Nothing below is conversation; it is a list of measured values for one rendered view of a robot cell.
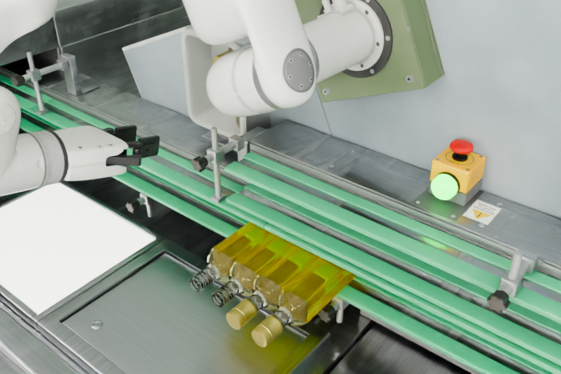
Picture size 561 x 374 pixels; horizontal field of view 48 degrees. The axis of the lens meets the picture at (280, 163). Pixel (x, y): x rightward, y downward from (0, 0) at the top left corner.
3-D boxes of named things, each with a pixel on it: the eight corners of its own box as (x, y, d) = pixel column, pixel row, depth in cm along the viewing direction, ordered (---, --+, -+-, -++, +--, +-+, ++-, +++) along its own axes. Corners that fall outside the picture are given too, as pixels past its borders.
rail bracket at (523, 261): (516, 258, 99) (480, 305, 90) (525, 220, 95) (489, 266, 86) (541, 269, 96) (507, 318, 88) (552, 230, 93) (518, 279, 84)
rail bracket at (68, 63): (90, 88, 177) (18, 118, 162) (80, 32, 168) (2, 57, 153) (101, 93, 174) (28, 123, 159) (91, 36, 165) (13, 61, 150)
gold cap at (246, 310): (242, 310, 111) (225, 324, 108) (241, 295, 109) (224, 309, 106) (258, 319, 109) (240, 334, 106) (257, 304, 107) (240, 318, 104)
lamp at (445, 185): (434, 189, 110) (426, 197, 108) (437, 168, 107) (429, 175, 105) (457, 199, 107) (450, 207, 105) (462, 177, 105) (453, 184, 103)
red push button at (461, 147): (443, 160, 108) (446, 144, 106) (453, 151, 110) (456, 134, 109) (465, 168, 106) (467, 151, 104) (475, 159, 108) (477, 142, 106)
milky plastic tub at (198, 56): (214, 108, 150) (188, 121, 144) (208, 17, 138) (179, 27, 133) (270, 129, 141) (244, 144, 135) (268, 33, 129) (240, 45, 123)
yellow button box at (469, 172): (446, 175, 116) (427, 193, 111) (451, 140, 112) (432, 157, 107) (482, 189, 112) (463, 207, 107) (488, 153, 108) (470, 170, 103)
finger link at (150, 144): (121, 160, 94) (154, 154, 99) (134, 168, 92) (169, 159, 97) (123, 140, 92) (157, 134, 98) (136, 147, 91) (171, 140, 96)
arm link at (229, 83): (261, 37, 101) (186, 68, 91) (320, 20, 91) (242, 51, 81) (281, 94, 103) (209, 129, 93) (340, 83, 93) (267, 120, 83)
